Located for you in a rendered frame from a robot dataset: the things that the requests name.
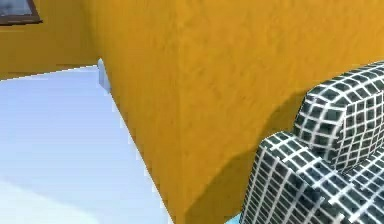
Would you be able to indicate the pale blue flat panel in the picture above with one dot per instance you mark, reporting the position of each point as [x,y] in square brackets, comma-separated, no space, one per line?
[103,76]

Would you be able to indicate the black white checked sofa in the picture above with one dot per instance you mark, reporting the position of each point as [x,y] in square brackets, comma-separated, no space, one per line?
[320,166]

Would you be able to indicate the dark brown framed window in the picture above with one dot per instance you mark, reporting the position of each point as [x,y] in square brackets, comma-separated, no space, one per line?
[16,11]

